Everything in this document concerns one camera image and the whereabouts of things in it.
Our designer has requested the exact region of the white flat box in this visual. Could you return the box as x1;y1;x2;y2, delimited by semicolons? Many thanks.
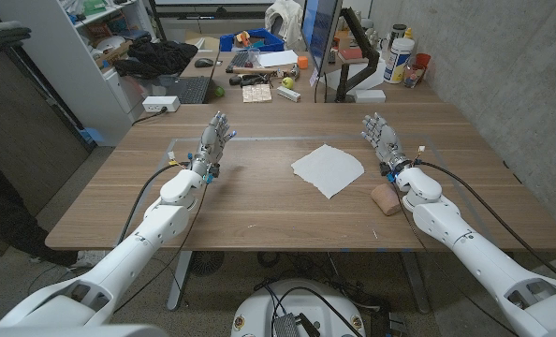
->
354;88;387;104

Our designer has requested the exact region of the grey table leg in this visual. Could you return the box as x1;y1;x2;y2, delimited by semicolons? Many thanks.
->
166;251;195;312
399;252;432;315

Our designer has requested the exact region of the round black floor fan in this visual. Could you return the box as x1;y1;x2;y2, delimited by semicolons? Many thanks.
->
189;251;226;277

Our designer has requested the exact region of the white shelf unit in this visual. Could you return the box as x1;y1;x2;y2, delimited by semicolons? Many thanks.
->
0;0;157;146

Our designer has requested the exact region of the person's white shoe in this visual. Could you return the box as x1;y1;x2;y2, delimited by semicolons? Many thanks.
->
67;259;95;273

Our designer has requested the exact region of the white power adapter box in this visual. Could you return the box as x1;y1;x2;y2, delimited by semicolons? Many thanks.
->
141;95;182;113

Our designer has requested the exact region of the white paper sheet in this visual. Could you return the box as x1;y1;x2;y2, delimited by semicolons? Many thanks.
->
257;49;300;68

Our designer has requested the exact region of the brown cork block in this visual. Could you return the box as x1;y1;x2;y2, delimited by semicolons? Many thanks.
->
370;183;402;217

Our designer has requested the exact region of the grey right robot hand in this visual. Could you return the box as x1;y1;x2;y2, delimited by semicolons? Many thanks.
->
360;111;413;177

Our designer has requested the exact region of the black keyboard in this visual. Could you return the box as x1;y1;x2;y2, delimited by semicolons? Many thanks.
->
225;50;252;74

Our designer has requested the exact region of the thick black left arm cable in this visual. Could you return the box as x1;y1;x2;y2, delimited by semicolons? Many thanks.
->
116;161;193;247

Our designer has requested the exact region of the black lid bottle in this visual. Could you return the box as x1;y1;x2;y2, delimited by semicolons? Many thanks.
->
389;22;408;46

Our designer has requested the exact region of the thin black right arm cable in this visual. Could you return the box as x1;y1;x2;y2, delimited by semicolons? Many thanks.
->
389;180;518;337

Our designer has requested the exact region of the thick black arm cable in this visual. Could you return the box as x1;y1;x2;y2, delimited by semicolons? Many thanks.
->
414;158;556;285
116;161;193;247

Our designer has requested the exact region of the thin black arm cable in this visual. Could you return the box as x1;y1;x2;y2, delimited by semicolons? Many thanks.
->
113;180;212;314
389;180;518;337

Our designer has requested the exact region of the clear glass jar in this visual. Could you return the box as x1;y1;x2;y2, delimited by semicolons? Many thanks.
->
402;63;424;89

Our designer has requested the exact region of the white rectangular bar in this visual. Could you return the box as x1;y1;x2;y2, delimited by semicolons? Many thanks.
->
276;85;302;103

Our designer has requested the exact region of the brown wooden partition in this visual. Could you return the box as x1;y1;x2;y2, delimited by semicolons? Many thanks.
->
0;46;92;216

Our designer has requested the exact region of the person's dark trouser leg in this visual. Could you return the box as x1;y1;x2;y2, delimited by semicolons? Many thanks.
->
0;149;79;268

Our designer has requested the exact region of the wooden handle hammer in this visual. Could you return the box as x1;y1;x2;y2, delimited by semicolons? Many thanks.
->
230;63;300;79

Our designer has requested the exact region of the white garment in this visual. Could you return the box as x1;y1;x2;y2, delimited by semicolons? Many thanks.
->
264;0;304;46

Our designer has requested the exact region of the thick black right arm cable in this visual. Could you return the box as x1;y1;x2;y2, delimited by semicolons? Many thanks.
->
414;158;556;285

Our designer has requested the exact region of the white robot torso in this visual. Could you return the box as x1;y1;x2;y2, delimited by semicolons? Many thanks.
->
0;323;167;337

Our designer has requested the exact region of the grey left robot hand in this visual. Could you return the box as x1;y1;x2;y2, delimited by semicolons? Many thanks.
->
189;110;238;182

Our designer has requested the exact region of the white paper towel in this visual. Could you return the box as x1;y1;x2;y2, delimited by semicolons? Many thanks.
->
290;143;366;200

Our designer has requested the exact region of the blue plastic bin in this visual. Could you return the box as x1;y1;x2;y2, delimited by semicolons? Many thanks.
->
219;27;285;52

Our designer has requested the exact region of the small black gadget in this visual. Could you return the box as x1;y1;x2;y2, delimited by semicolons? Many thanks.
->
228;73;271;88

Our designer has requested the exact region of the black laptop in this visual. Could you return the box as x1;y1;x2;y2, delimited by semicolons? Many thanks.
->
154;46;223;105

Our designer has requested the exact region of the computer monitor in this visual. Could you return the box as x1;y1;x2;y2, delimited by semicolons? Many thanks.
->
300;0;344;76

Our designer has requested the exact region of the grey finned module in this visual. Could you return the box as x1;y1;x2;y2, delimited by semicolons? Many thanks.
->
273;313;302;337

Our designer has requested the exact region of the white wipes canister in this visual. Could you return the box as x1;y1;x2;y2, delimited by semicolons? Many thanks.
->
383;37;416;85

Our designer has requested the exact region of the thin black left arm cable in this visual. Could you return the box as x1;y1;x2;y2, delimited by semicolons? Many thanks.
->
113;180;212;314

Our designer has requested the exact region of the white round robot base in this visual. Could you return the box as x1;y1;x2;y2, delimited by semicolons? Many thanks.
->
230;279;367;337

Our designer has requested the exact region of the black cloth pile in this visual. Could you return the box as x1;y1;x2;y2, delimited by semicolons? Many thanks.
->
112;39;199;80

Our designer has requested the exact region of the wooden blocks set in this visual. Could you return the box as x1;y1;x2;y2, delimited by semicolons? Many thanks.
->
241;83;273;104

